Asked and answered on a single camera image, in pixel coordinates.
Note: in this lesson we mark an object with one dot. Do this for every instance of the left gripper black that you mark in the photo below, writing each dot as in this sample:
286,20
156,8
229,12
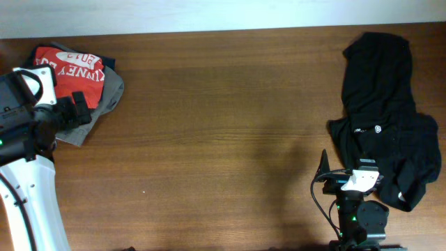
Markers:
72,119

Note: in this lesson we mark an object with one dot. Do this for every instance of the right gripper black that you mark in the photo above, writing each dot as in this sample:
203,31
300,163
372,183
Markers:
334,185

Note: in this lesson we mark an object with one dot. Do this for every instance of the red printed t-shirt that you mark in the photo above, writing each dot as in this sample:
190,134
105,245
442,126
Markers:
75,72

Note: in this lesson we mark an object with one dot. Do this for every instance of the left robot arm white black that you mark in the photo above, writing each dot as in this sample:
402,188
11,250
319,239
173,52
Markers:
31,116

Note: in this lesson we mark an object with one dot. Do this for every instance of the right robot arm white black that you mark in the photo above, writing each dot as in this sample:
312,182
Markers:
361,223

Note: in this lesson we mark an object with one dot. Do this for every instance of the grey folded garment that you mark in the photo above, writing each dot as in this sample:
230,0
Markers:
111,95

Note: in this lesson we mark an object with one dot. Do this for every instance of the dark folded garment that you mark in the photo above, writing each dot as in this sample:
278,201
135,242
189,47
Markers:
28,62

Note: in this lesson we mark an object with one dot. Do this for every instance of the black crumpled garment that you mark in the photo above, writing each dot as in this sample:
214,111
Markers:
381,121

